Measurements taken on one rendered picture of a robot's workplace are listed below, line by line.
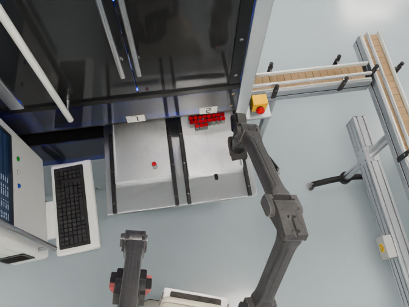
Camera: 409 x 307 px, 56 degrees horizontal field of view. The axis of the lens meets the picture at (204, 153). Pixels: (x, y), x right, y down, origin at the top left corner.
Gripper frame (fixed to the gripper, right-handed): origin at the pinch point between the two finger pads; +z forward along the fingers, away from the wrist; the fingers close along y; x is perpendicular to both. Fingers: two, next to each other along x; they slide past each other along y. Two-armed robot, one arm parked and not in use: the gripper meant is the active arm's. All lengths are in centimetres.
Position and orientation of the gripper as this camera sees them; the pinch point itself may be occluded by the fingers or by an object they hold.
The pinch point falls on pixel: (235, 155)
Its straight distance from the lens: 164.7
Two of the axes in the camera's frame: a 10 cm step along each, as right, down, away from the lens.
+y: -1.3, -9.2, 3.6
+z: -0.1, 3.7, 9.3
